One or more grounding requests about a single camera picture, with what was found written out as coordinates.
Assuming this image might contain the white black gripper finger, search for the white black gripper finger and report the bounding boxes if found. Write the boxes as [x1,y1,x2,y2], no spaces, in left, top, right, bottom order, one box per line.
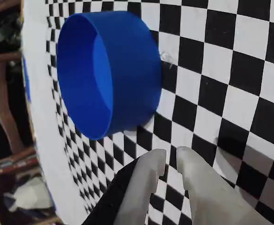
[84,148,167,225]

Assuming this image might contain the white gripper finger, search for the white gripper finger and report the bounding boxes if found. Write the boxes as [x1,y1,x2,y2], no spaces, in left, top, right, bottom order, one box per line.
[176,146,274,225]

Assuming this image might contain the blue round box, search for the blue round box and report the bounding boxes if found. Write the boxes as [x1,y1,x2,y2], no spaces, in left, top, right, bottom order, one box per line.
[56,11,163,141]

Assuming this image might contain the black white checkered mat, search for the black white checkered mat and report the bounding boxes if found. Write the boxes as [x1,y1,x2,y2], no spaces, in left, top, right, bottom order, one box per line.
[21,0,274,225]

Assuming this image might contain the white bag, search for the white bag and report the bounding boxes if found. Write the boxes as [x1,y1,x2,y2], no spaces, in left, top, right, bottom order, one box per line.
[9,177,54,211]

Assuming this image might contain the blue tape strip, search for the blue tape strip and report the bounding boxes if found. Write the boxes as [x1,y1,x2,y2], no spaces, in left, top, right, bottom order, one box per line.
[21,56,32,103]

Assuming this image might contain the green ivy plant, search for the green ivy plant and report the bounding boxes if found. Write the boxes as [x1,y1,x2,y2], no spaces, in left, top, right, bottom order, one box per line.
[0,13,22,94]

